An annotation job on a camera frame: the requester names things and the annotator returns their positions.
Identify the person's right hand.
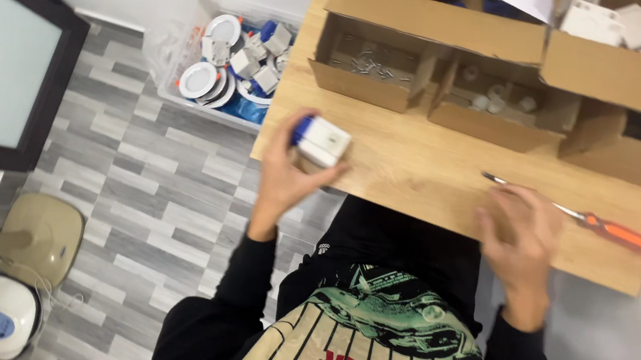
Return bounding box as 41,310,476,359
460,179,571,336

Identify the person's left hand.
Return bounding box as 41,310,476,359
246,103,359,252

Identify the white and blue driver box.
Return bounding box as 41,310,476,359
288,111,355,173

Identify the small cardboard box with fittings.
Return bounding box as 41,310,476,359
424,47,586,161

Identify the clear plastic bin of lights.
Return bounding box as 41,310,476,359
141,0,307,140

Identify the small cardboard box with screws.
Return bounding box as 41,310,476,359
303,10,444,119

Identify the heap of metal screws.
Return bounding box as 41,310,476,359
336,34,417,85

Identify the group of white plastic fittings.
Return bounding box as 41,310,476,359
457,64,544,121

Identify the person's black printed shirt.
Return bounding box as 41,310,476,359
146,169,587,360

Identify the large carton with blue parts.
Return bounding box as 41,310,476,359
319,0,555,70

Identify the orange handled screwdriver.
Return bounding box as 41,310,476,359
473,170,641,256

